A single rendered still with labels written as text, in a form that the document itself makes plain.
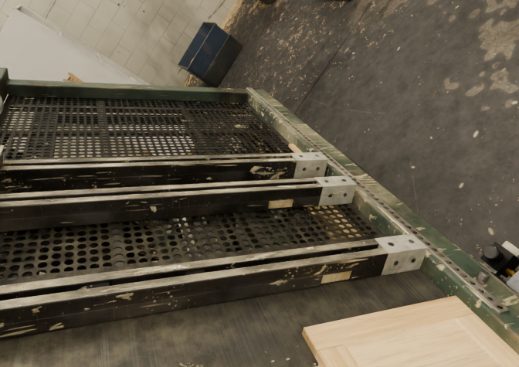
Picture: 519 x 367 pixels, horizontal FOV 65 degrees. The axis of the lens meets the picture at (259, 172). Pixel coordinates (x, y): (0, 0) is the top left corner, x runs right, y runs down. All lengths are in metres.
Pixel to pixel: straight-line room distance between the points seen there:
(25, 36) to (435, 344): 3.92
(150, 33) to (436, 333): 5.19
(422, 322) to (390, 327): 0.08
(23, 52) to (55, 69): 0.28
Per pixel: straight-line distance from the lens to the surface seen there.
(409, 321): 0.97
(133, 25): 5.67
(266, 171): 1.37
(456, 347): 0.98
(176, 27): 5.77
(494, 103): 2.43
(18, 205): 1.09
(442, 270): 1.12
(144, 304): 0.85
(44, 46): 4.24
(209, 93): 2.12
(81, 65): 4.26
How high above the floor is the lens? 1.88
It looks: 34 degrees down
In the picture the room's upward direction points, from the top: 60 degrees counter-clockwise
